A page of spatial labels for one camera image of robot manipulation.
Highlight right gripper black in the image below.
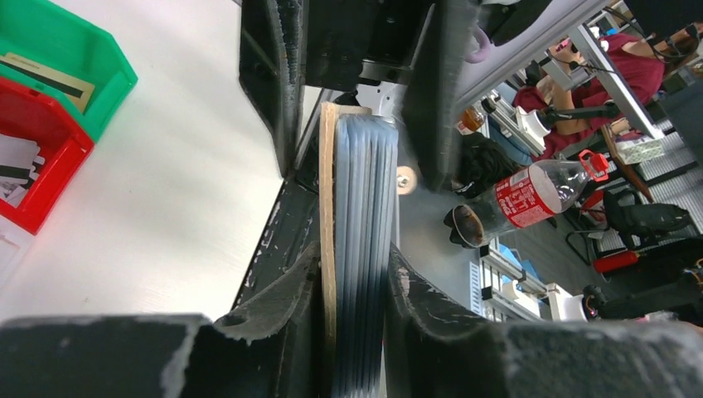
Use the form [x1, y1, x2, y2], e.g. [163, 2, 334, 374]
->
[239, 0, 480, 191]

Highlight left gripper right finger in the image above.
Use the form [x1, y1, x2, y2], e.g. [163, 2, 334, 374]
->
[384, 248, 702, 397]

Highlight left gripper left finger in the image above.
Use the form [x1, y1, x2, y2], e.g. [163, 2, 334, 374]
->
[1, 242, 322, 397]

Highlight beige card holder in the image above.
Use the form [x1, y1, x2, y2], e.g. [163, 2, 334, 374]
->
[318, 102, 399, 397]

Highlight gold card with stripe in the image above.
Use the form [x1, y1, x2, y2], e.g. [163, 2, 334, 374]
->
[1, 52, 95, 113]

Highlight cola bottle red label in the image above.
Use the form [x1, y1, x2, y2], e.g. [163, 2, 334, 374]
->
[442, 149, 611, 250]

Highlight person in red shirt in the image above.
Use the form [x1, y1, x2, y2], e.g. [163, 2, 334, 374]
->
[512, 22, 703, 162]

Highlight clear plastic bin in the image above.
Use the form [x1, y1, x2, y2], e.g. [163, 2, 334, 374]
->
[0, 216, 35, 289]

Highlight red plastic bin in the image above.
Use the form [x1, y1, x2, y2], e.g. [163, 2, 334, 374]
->
[1, 77, 94, 235]

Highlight green plastic bin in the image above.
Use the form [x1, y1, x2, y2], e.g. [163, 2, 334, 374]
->
[1, 1, 138, 142]

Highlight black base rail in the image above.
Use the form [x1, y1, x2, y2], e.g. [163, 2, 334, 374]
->
[232, 87, 331, 325]

